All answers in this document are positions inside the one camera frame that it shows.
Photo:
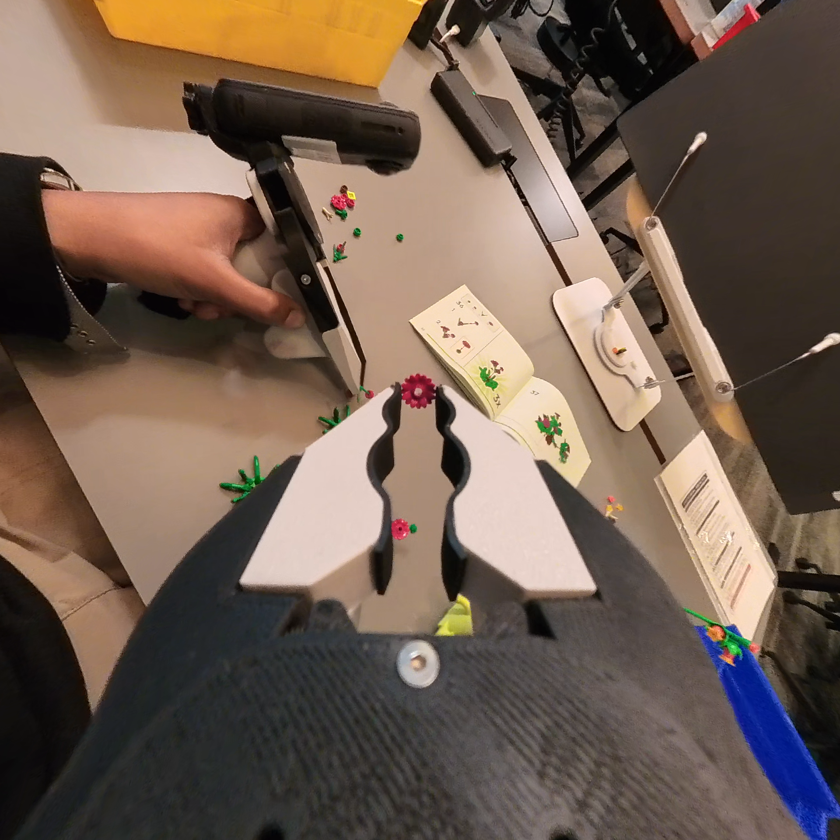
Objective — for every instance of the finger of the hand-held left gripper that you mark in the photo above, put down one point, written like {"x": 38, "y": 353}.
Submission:
{"x": 344, "y": 348}

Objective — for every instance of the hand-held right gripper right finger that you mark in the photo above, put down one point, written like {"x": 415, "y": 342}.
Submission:
{"x": 512, "y": 525}

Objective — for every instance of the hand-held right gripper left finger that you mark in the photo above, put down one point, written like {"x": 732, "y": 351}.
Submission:
{"x": 315, "y": 525}

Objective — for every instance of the dark pink toy flower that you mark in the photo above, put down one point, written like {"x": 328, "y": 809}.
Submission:
{"x": 418, "y": 390}

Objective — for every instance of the person's left hand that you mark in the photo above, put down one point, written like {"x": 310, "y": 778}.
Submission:
{"x": 164, "y": 249}

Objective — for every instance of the green toy leaf piece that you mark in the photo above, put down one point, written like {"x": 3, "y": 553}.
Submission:
{"x": 249, "y": 482}

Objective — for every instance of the red yellow toy flower cluster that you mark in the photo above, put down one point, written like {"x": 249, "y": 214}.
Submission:
{"x": 341, "y": 202}

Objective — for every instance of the brown-base toy plant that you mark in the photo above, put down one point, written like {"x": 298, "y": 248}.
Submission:
{"x": 401, "y": 529}

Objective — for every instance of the tiny orange toy pieces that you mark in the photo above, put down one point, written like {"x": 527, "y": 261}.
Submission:
{"x": 613, "y": 508}

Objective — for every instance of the yellow storage bin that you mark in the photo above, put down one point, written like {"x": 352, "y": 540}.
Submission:
{"x": 262, "y": 33}

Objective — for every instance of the lime green toy pot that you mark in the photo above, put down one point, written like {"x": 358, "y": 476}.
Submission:
{"x": 454, "y": 617}

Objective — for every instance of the toy instruction booklet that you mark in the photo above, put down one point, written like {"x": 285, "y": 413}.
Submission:
{"x": 485, "y": 367}

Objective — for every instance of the black device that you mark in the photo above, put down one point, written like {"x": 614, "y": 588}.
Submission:
{"x": 426, "y": 19}

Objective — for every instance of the black power adapter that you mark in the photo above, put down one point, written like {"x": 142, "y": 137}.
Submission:
{"x": 469, "y": 115}

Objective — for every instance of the black charger box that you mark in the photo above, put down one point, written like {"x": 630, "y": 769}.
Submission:
{"x": 469, "y": 19}

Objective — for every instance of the white antenna stand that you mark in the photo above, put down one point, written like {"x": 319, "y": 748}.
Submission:
{"x": 584, "y": 341}

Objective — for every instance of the laminated instruction sheet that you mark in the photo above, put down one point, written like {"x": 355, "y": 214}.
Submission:
{"x": 715, "y": 538}

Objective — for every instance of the person's beige trousers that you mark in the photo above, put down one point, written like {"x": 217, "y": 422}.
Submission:
{"x": 59, "y": 512}

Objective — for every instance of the black office chair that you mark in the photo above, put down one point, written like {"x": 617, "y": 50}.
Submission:
{"x": 571, "y": 85}

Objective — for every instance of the silver wristwatch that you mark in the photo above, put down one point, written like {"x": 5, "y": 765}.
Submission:
{"x": 60, "y": 179}

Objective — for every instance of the blue storage bin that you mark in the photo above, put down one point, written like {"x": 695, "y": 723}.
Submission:
{"x": 774, "y": 741}

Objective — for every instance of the black divider panel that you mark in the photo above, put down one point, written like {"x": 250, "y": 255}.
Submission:
{"x": 754, "y": 197}

